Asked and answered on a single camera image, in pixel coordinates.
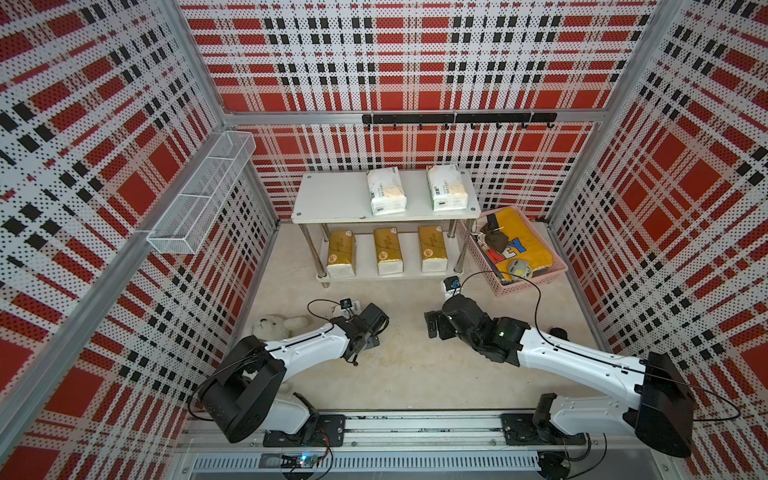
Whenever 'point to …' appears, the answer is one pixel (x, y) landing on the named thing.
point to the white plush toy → (273, 328)
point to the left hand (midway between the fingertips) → (360, 338)
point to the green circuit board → (300, 460)
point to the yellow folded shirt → (523, 245)
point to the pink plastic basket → (484, 236)
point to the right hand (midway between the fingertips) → (445, 311)
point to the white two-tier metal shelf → (326, 201)
